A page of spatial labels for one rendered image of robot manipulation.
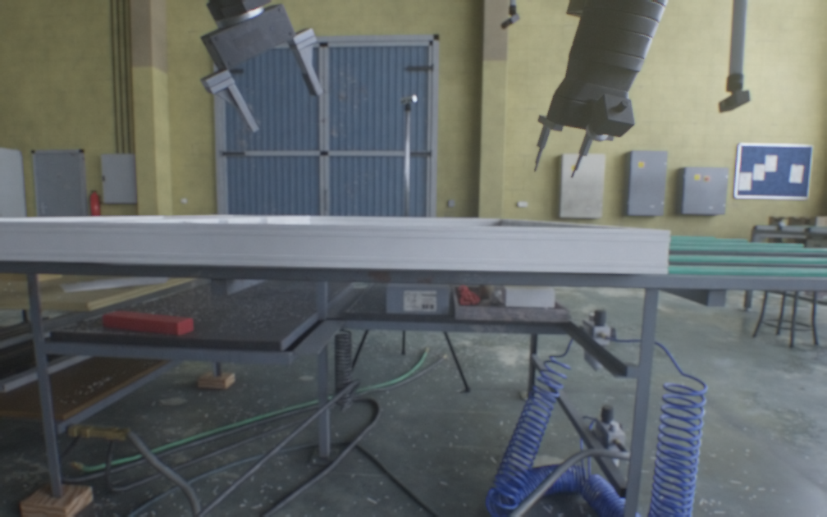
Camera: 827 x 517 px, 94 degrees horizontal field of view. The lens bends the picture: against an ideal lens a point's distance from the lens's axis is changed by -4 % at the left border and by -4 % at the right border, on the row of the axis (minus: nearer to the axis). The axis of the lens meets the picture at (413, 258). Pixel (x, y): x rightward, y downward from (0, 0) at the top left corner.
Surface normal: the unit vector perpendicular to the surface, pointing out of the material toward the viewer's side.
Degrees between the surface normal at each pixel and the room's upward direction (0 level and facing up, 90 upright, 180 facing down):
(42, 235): 90
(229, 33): 106
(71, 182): 90
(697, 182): 90
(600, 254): 90
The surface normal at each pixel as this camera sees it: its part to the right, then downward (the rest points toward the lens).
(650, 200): -0.06, 0.11
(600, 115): -0.98, -0.11
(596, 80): 0.06, 0.62
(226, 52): 0.65, 0.36
